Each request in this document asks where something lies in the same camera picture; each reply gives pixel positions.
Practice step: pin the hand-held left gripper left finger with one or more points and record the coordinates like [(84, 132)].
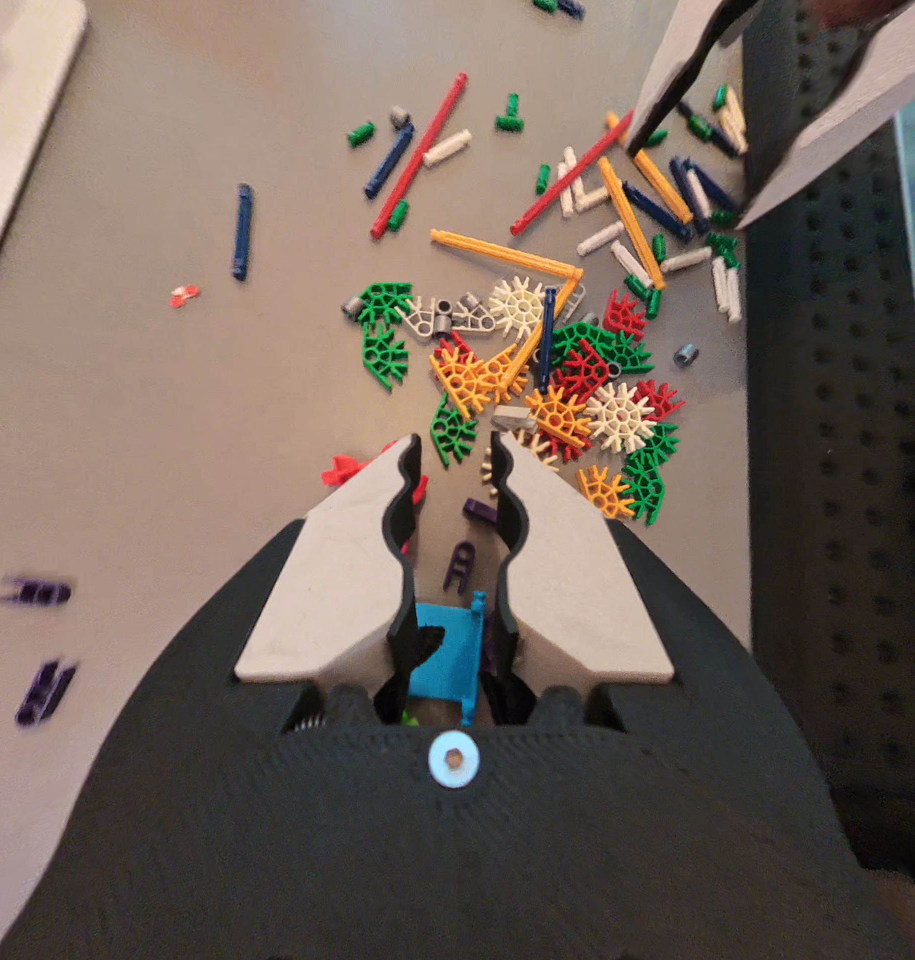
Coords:
[(322, 592)]

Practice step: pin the heap of mixed toy rods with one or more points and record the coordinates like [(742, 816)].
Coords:
[(628, 219)]

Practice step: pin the pile of colourful toy connectors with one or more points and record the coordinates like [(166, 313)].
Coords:
[(562, 390)]

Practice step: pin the green short toy rod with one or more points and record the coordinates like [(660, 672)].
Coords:
[(397, 216), (360, 133)]

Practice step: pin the green toy connector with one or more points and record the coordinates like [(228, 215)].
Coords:
[(386, 300), (386, 356)]

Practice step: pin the purple toy clip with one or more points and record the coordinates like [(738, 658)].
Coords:
[(34, 591), (460, 566), (480, 511), (45, 694)]

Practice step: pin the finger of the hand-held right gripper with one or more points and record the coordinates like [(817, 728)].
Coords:
[(671, 67), (840, 135)]

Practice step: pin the red long toy rod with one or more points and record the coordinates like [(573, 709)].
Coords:
[(420, 154)]

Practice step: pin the grey toy spacer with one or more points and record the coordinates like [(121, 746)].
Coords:
[(400, 117), (352, 307), (686, 355)]

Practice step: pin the red and white small bit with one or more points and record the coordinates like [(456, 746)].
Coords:
[(184, 296)]

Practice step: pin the white short toy rod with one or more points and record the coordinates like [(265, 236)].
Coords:
[(446, 148)]

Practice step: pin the blue toy rod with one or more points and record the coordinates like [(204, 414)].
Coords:
[(388, 159), (241, 232)]

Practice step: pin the cyan toy panel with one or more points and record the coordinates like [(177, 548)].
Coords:
[(446, 652)]

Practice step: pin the white stand base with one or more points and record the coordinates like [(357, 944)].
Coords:
[(22, 112)]

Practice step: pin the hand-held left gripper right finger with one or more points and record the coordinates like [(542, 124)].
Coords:
[(585, 600)]

